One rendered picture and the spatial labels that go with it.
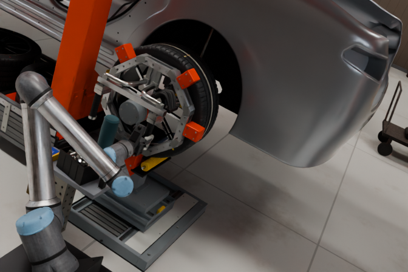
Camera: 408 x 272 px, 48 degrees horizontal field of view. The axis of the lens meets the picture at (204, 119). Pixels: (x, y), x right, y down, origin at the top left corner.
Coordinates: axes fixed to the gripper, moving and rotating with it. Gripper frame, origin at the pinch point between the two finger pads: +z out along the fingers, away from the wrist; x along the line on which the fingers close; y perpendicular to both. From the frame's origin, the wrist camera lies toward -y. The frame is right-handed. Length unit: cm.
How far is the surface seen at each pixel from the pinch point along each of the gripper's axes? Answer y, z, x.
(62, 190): 50, -15, -32
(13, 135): 65, 20, -103
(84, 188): 38.0, -17.9, -17.3
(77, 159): 28.1, -13.6, -28.5
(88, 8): -41, 12, -63
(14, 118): 53, 21, -105
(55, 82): 9, 12, -73
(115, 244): 77, 2, 1
